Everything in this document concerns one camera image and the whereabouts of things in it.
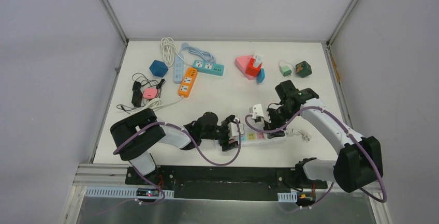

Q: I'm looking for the teal power strip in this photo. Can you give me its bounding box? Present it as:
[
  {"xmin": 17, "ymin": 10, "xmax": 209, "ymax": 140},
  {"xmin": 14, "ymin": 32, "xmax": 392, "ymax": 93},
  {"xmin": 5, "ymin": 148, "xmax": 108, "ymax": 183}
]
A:
[{"xmin": 192, "ymin": 60, "xmax": 225, "ymax": 76}]

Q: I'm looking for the white cable of orange strip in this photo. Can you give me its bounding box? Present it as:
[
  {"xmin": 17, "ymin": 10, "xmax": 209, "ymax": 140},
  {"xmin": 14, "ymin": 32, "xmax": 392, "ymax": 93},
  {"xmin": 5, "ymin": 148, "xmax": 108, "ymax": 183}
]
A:
[{"xmin": 126, "ymin": 95, "xmax": 184, "ymax": 115}]

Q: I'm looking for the white coiled cable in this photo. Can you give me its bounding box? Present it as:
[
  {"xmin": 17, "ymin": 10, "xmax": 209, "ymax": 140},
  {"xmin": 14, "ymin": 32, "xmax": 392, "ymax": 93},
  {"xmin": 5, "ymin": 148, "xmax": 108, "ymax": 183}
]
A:
[{"xmin": 160, "ymin": 37, "xmax": 177, "ymax": 68}]

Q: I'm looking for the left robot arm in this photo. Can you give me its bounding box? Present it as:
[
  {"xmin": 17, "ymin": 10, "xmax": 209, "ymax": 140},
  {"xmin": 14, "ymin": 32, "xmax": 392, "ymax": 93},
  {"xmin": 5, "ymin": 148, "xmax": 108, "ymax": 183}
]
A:
[{"xmin": 110, "ymin": 108, "xmax": 244, "ymax": 185}]

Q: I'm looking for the dark green dragon cube adapter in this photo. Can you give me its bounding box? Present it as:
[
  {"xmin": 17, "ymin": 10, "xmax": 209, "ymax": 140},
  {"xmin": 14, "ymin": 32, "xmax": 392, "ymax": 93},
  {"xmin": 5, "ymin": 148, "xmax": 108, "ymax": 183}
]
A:
[{"xmin": 295, "ymin": 61, "xmax": 312, "ymax": 78}]

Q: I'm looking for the white charger on red cube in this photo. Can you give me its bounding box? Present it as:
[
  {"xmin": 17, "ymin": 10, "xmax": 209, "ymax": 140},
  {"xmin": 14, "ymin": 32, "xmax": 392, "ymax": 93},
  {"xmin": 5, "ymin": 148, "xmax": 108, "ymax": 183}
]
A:
[{"xmin": 253, "ymin": 52, "xmax": 264, "ymax": 67}]

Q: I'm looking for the blue small adapter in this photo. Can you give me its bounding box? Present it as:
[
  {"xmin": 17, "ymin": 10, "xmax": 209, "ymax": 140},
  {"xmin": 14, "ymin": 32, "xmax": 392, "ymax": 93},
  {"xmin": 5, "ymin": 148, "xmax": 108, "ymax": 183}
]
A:
[{"xmin": 256, "ymin": 68, "xmax": 265, "ymax": 84}]

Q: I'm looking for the light blue cable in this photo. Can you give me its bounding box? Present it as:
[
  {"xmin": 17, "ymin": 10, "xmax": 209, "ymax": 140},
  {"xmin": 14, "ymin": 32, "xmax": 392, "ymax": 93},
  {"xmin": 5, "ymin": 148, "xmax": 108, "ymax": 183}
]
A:
[{"xmin": 180, "ymin": 42, "xmax": 217, "ymax": 65}]

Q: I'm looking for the red cube adapter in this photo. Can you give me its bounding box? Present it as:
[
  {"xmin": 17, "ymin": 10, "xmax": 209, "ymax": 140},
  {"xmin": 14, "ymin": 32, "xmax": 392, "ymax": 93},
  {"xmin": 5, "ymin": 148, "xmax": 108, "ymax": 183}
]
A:
[{"xmin": 245, "ymin": 58, "xmax": 261, "ymax": 77}]

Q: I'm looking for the blue cube adapter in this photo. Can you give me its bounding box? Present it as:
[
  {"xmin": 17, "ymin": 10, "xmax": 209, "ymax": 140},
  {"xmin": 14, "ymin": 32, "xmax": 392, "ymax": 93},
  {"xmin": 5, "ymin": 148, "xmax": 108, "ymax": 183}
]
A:
[{"xmin": 149, "ymin": 60, "xmax": 168, "ymax": 78}]

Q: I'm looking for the orange power strip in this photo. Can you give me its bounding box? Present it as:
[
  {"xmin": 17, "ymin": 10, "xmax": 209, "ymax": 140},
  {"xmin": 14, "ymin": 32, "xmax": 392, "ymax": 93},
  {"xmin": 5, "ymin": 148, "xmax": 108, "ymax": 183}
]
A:
[{"xmin": 178, "ymin": 67, "xmax": 198, "ymax": 98}]

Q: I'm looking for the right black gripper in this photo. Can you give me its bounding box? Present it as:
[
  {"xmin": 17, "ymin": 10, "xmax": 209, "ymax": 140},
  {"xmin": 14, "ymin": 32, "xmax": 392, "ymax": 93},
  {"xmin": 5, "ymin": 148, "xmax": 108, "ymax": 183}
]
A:
[{"xmin": 261, "ymin": 104, "xmax": 296, "ymax": 139}]

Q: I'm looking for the black power adapter with cable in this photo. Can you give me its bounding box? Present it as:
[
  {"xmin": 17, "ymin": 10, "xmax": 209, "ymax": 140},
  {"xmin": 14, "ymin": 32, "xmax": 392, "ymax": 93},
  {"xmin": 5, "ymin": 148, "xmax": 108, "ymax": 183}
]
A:
[{"xmin": 116, "ymin": 72, "xmax": 166, "ymax": 114}]

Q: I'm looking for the pink round adapter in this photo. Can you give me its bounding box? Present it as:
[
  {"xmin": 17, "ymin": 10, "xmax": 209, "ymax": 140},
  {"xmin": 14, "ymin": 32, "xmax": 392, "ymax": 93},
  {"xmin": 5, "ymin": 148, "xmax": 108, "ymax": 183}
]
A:
[{"xmin": 142, "ymin": 87, "xmax": 158, "ymax": 100}]

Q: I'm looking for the white multicolour power strip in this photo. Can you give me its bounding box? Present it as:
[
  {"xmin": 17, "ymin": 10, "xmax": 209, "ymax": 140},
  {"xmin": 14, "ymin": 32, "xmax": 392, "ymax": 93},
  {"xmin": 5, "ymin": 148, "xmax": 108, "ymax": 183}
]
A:
[{"xmin": 214, "ymin": 130, "xmax": 287, "ymax": 148}]

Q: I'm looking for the light blue power strip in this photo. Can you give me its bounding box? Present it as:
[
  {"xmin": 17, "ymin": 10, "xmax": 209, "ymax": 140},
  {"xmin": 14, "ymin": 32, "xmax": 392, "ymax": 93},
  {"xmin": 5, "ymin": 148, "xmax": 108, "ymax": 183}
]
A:
[{"xmin": 173, "ymin": 54, "xmax": 184, "ymax": 84}]

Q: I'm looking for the light green plug charger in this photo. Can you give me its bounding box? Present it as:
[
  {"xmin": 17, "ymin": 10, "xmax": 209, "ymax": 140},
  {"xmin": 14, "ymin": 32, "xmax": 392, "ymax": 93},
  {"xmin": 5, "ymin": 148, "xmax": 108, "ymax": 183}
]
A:
[{"xmin": 278, "ymin": 60, "xmax": 292, "ymax": 77}]

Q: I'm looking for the pink triangular power strip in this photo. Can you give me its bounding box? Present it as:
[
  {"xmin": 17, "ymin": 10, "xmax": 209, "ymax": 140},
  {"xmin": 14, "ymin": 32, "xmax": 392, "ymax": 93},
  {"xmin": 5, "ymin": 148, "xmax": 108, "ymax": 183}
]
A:
[{"xmin": 235, "ymin": 55, "xmax": 256, "ymax": 80}]

